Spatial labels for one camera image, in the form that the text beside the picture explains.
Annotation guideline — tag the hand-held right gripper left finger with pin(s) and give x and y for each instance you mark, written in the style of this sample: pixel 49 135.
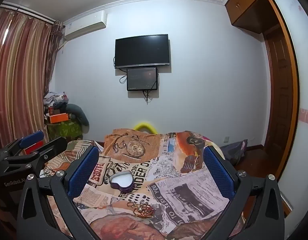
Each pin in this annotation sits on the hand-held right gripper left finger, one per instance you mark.
pixel 84 170

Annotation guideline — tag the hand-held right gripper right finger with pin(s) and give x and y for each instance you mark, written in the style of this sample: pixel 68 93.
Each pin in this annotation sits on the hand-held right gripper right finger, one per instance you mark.
pixel 218 172

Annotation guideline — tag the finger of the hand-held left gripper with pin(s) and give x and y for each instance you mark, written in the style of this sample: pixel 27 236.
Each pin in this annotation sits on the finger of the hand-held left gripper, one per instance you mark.
pixel 55 146
pixel 33 137

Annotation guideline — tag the heart-shaped jewelry box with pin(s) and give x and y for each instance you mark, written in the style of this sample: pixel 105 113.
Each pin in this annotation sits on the heart-shaped jewelry box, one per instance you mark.
pixel 120 180

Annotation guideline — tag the green box with orange item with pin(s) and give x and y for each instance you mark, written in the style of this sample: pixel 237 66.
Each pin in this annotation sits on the green box with orange item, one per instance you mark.
pixel 65 130

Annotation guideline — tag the dark bag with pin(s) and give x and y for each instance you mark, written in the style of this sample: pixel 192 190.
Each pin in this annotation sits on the dark bag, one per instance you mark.
pixel 232 151

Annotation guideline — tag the grey plush cushion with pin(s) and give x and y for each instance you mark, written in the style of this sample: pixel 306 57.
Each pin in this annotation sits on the grey plush cushion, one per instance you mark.
pixel 77 115

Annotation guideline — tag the gold earring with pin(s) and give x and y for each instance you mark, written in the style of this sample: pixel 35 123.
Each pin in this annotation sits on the gold earring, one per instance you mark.
pixel 130 204

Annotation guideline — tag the printed blanket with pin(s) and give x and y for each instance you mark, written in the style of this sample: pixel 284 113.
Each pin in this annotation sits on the printed blanket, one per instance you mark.
pixel 156 175

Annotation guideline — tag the striped brown curtain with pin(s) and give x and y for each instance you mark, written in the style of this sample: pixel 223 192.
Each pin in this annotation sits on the striped brown curtain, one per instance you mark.
pixel 19 75

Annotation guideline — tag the brown wooden door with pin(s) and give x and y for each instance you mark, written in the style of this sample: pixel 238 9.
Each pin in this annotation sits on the brown wooden door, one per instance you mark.
pixel 281 100

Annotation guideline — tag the small black monitor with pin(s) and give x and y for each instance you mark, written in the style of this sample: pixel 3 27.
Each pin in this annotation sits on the small black monitor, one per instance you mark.
pixel 142 78

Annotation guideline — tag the white air conditioner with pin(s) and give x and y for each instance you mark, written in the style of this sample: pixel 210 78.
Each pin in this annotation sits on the white air conditioner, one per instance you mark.
pixel 85 25

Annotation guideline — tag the wooden overhead cabinet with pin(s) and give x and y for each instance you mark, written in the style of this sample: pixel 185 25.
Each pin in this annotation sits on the wooden overhead cabinet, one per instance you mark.
pixel 246 2

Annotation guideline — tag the black wall television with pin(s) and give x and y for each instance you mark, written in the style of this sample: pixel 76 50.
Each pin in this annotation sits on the black wall television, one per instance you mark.
pixel 142 51

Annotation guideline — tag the wooden door frame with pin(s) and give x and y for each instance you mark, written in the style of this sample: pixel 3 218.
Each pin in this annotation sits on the wooden door frame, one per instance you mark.
pixel 295 62

